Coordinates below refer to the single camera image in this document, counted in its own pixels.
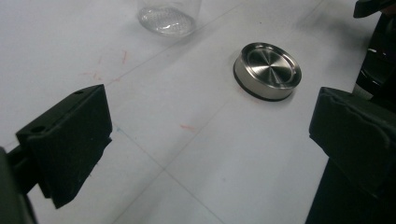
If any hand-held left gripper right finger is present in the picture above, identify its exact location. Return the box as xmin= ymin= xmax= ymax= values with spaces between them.
xmin=306 ymin=86 xmax=396 ymax=224

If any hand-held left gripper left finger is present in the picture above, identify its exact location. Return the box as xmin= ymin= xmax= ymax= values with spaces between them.
xmin=15 ymin=83 xmax=114 ymax=210

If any clear glass jar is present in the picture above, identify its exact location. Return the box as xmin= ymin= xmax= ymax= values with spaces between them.
xmin=136 ymin=0 xmax=203 ymax=37

